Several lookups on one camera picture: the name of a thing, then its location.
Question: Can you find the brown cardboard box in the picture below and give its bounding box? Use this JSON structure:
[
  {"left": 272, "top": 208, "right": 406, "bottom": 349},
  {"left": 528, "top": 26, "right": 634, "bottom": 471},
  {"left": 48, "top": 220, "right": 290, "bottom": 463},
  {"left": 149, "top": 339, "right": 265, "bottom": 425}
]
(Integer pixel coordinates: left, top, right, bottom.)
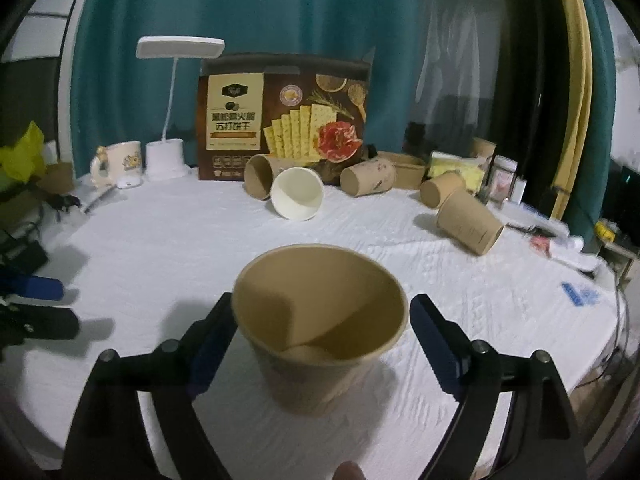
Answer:
[{"left": 40, "top": 161, "right": 77, "bottom": 196}]

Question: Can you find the yellow hoop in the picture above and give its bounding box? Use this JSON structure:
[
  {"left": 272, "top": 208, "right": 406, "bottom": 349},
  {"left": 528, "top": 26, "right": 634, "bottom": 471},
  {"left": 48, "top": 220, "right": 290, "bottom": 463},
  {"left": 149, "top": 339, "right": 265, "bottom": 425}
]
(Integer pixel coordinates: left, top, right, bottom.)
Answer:
[{"left": 549, "top": 0, "right": 593, "bottom": 221}]

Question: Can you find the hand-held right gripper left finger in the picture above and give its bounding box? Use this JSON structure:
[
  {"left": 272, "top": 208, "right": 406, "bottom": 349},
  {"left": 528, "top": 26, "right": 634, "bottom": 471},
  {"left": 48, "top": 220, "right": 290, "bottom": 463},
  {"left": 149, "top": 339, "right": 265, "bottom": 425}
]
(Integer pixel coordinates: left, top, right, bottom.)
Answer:
[{"left": 60, "top": 292, "right": 241, "bottom": 480}]

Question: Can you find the yellow packet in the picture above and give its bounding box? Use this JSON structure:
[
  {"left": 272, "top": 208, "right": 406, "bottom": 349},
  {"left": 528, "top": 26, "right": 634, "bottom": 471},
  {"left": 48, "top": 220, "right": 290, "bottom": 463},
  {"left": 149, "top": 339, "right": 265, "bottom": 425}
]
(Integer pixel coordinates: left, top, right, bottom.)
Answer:
[{"left": 427, "top": 151, "right": 487, "bottom": 192}]

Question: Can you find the yellow plastic bag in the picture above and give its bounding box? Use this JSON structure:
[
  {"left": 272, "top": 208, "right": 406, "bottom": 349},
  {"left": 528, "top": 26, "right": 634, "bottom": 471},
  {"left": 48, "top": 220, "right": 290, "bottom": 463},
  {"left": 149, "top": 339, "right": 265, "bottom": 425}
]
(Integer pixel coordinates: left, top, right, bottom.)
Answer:
[{"left": 0, "top": 121, "right": 47, "bottom": 183}]

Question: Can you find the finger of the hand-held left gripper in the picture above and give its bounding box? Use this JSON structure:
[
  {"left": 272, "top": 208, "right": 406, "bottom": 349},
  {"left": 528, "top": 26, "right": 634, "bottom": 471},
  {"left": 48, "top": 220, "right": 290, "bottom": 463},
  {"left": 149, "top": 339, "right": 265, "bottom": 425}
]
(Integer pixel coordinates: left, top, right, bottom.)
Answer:
[
  {"left": 0, "top": 306, "right": 82, "bottom": 345},
  {"left": 0, "top": 271, "right": 65, "bottom": 305}
]

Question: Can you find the white desk lamp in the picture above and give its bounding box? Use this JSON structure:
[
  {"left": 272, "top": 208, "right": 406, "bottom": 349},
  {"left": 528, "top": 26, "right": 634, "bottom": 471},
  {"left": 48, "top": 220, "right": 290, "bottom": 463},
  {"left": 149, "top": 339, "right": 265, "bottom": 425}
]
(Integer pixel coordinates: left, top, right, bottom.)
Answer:
[{"left": 136, "top": 36, "right": 226, "bottom": 180}]

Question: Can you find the brown paper bowl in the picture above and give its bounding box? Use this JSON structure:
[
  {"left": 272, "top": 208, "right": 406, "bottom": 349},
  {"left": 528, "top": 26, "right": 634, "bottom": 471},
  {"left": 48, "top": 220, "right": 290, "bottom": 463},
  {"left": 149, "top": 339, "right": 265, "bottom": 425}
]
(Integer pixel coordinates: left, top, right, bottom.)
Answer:
[{"left": 377, "top": 151, "right": 427, "bottom": 191}]

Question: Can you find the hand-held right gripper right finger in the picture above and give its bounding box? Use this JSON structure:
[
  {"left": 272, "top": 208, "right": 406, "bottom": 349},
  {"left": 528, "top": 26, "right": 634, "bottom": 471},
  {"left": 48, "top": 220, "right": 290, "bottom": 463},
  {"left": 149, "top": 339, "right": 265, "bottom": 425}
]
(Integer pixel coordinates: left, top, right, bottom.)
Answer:
[{"left": 409, "top": 294, "right": 588, "bottom": 480}]

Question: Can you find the narrow teal curtain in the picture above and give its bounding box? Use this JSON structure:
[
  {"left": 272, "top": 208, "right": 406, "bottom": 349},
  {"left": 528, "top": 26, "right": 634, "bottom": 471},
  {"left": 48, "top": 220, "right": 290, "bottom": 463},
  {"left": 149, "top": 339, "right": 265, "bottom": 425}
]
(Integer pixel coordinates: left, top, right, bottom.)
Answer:
[{"left": 570, "top": 0, "right": 620, "bottom": 243}]

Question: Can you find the blue packet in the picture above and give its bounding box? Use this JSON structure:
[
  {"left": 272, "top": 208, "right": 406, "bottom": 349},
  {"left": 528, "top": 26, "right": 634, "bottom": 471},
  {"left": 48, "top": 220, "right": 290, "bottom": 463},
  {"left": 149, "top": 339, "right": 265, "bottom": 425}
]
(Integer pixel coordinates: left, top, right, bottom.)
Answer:
[{"left": 561, "top": 281, "right": 601, "bottom": 307}]

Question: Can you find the white-lined paper cup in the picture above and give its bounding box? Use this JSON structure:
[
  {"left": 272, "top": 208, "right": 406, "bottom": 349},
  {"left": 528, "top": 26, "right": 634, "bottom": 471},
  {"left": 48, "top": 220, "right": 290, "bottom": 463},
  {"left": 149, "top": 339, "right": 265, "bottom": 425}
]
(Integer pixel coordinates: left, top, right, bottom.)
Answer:
[{"left": 270, "top": 167, "right": 325, "bottom": 222}]

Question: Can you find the brown cracker box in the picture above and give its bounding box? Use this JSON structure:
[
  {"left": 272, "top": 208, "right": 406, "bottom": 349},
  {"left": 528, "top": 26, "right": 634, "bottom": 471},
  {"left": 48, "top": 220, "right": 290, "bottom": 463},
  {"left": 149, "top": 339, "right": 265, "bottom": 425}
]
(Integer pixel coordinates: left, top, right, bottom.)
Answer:
[{"left": 197, "top": 52, "right": 372, "bottom": 183}]

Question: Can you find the cream ceramic mug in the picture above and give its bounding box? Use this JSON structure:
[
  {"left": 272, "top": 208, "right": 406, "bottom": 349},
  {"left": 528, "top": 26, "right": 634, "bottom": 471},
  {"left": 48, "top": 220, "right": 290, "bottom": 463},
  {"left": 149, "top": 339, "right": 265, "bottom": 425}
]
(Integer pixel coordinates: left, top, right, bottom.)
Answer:
[{"left": 89, "top": 140, "right": 145, "bottom": 187}]

